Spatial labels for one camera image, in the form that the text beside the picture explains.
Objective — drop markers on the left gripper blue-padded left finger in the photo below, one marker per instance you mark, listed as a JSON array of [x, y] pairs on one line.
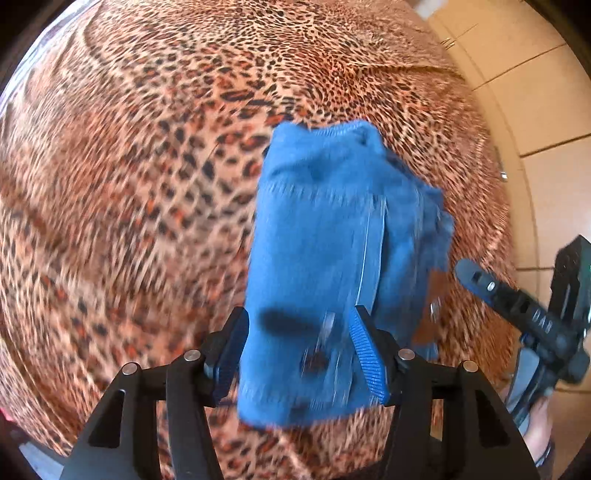
[[119, 440]]

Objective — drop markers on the leopard print bedspread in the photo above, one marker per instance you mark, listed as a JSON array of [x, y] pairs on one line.
[[130, 153]]

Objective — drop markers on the wooden wardrobe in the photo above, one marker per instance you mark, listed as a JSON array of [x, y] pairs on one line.
[[535, 96]]

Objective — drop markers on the blue denim pants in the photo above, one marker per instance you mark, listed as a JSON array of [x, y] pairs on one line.
[[341, 223]]

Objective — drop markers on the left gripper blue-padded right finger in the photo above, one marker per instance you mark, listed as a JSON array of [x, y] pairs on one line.
[[448, 422]]

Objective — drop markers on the person right hand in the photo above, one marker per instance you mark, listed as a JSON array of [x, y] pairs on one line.
[[538, 434]]

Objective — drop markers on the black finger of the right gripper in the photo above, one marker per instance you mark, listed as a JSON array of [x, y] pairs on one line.
[[508, 299]]

